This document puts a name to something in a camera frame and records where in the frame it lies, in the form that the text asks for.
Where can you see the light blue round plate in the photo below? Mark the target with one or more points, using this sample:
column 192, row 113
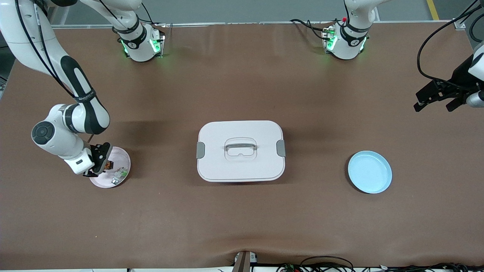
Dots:
column 370, row 173

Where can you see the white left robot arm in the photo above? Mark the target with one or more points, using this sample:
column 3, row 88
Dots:
column 349, row 45

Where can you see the camera mount post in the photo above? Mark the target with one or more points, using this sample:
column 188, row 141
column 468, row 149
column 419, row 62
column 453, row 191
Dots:
column 244, row 262

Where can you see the grey box latch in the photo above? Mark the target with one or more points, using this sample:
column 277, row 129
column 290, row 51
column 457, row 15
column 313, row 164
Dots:
column 200, row 150
column 281, row 148

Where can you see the white lidded storage box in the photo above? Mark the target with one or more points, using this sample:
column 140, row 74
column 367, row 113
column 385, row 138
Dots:
column 242, row 170

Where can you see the orange and black switch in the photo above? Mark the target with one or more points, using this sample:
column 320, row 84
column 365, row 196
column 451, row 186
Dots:
column 110, row 165

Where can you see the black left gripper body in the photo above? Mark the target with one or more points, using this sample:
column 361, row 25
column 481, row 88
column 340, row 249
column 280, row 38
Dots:
column 459, row 76

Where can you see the green and white switch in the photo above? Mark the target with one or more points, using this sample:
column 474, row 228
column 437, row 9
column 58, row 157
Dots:
column 121, row 174

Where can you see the brown table mat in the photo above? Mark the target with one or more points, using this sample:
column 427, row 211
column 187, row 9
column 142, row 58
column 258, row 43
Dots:
column 242, row 75

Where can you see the silver table edge rail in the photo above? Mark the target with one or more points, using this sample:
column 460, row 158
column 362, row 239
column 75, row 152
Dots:
column 245, row 23

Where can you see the pink round plate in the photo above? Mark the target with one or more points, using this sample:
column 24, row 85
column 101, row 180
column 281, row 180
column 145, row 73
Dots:
column 121, row 156

